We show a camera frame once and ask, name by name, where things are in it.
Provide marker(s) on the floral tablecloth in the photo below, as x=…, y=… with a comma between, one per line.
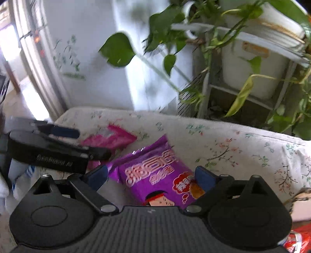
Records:
x=243, y=150

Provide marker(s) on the white cabinet green print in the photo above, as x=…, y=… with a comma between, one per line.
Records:
x=97, y=85

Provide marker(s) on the person's left hand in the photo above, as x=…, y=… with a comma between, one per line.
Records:
x=20, y=180

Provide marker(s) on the white metal plant stand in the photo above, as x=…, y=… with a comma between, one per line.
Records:
x=267, y=46

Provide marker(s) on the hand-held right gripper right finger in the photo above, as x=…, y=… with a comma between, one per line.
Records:
x=204, y=177

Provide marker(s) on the white door frame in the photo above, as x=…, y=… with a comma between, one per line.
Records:
x=36, y=60

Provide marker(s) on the red snack packet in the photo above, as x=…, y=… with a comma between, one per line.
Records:
x=298, y=243

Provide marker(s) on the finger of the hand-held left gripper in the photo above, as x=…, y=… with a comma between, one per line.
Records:
x=100, y=153
x=65, y=133

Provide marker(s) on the white plant pot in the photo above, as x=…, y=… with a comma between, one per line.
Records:
x=243, y=70

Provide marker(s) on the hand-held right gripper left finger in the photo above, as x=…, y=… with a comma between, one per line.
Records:
x=98, y=174

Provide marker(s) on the pink snack packet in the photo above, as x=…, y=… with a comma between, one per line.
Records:
x=114, y=141

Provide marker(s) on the white vented appliance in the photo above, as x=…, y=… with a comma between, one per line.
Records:
x=189, y=102

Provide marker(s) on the purple snack packet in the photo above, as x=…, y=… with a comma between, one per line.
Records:
x=145, y=175

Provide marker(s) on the green pothos plant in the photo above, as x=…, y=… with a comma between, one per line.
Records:
x=116, y=51

